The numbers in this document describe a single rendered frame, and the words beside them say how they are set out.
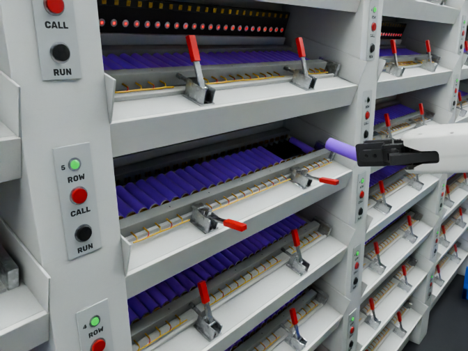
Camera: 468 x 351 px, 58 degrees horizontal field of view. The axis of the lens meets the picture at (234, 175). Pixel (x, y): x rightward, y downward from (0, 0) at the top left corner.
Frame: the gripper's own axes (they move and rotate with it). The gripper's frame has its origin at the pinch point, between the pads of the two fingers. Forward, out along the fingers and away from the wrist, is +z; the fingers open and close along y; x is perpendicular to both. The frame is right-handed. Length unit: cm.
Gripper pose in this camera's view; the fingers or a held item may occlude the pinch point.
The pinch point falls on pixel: (375, 152)
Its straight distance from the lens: 61.7
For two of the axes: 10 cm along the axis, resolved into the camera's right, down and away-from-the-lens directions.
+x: 1.6, 9.7, 1.6
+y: -6.6, 2.3, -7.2
